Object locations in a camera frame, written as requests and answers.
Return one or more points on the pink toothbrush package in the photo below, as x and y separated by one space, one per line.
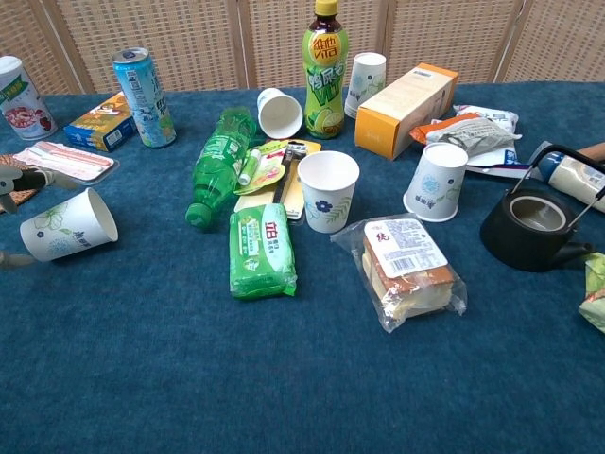
71 161

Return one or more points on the woven rattan folding screen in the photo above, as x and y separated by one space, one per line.
189 42

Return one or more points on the white floral paper cup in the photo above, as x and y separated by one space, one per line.
435 189
66 232
280 116

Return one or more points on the black cast iron teapot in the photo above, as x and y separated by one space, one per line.
520 241

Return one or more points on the green and orange snack bag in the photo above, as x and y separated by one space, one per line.
596 288

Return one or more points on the paper cup with blue flower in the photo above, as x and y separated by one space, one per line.
328 203

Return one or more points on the grey and orange snack packet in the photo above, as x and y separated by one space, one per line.
468 132

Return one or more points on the lemon tea bottle yellow cap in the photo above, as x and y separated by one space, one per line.
323 90

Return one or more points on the white can with strawberry print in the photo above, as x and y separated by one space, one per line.
23 104

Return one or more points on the white bottle dark cap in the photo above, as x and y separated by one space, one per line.
579 177

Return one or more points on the stack of white paper cups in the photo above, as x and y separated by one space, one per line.
365 80

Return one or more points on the orange and cream carton box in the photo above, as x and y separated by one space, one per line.
402 109

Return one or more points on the green wet wipes pack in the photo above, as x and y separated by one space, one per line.
262 253

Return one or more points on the sliced bread in clear bag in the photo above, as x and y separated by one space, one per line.
406 265

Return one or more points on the lip balm on green card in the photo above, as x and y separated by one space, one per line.
264 172

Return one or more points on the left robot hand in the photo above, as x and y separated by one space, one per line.
35 178

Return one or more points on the blue tablecloth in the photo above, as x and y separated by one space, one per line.
283 378

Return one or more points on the brown wooden stick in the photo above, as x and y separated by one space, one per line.
593 151

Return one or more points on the woven rattan coaster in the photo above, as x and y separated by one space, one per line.
27 196

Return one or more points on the tall blue drink can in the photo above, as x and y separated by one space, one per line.
144 99

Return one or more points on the white and blue plastic packet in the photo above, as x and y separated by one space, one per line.
491 114

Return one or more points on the green plastic soda bottle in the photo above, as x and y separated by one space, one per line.
217 161

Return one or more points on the black razor on yellow card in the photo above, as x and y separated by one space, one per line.
290 189

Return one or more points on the small blue and orange box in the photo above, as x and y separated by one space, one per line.
101 125

